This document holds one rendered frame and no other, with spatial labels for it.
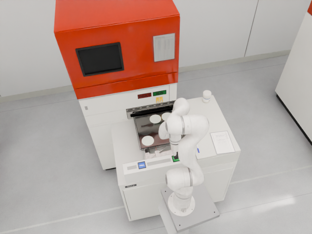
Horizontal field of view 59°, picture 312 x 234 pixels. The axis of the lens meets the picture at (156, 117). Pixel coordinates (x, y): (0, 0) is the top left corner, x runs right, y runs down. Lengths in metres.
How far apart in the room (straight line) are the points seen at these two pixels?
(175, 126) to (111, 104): 1.06
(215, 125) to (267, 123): 1.54
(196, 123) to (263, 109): 2.56
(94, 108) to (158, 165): 0.74
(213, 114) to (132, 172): 0.86
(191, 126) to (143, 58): 0.79
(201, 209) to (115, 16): 1.42
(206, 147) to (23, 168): 2.22
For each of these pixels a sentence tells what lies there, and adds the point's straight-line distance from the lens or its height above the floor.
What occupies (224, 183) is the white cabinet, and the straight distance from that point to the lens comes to 2.59.
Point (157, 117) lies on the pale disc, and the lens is 2.42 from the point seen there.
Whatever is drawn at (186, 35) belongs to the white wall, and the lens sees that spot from 3.91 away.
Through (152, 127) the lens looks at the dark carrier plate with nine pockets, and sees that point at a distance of 2.35.
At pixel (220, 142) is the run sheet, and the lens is 2.20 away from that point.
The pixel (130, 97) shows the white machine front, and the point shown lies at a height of 1.11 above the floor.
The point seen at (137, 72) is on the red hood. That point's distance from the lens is 2.09.
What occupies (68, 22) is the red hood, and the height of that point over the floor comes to 1.82.
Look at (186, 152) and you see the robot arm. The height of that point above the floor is 1.47.
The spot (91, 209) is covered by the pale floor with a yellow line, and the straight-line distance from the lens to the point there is 3.05.
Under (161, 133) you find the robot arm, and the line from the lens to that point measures 1.80.
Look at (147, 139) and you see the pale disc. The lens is 2.28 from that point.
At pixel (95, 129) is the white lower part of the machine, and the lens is 2.57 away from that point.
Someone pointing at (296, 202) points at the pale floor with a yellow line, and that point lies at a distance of 3.25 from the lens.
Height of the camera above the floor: 2.73
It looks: 49 degrees down
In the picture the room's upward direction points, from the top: 3 degrees counter-clockwise
